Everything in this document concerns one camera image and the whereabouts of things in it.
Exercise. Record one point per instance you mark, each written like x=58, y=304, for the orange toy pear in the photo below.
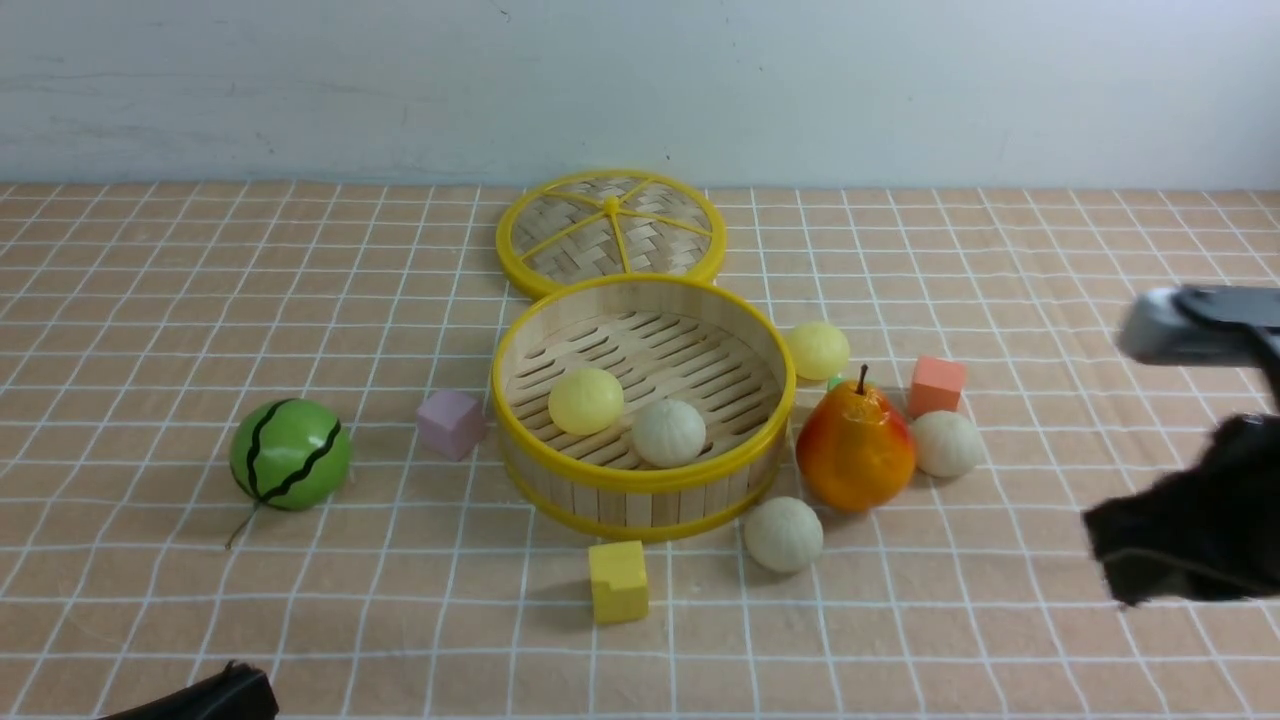
x=855, y=451

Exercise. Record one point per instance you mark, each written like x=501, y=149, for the green toy watermelon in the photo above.
x=290, y=454

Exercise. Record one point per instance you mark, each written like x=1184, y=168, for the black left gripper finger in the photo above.
x=239, y=691

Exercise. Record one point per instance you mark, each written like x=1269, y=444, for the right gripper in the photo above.
x=1209, y=532

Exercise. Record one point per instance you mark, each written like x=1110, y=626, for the yellow bun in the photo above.
x=820, y=350
x=586, y=401

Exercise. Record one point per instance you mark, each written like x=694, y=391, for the yellow foam cube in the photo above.
x=618, y=581

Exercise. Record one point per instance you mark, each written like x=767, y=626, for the pink foam cube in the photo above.
x=451, y=423

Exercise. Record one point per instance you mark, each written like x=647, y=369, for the checkered beige tablecloth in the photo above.
x=143, y=322

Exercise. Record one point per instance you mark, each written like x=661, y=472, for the bamboo steamer tray yellow rim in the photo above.
x=661, y=336

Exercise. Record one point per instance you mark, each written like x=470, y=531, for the orange foam cube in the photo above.
x=936, y=384

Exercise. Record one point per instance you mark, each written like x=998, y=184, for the bamboo steamer lid yellow rim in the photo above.
x=609, y=222

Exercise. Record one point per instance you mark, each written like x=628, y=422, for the white bun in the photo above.
x=784, y=535
x=668, y=433
x=948, y=445

